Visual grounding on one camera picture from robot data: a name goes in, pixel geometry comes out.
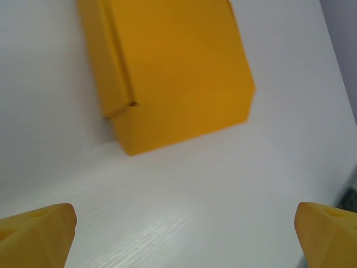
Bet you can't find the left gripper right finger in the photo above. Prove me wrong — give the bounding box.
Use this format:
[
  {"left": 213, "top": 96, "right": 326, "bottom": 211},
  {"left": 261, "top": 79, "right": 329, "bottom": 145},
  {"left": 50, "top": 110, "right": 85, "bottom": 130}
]
[{"left": 295, "top": 201, "right": 357, "bottom": 268}]

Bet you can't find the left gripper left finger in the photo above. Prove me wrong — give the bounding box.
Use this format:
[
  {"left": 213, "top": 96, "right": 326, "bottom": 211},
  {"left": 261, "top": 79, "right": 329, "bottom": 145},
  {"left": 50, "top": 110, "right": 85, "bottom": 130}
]
[{"left": 0, "top": 203, "right": 78, "bottom": 268}]

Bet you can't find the orange paper box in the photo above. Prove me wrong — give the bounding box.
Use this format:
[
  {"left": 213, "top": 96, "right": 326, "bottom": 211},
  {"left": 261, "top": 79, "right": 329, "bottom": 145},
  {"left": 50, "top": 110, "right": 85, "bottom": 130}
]
[{"left": 78, "top": 0, "right": 257, "bottom": 156}]

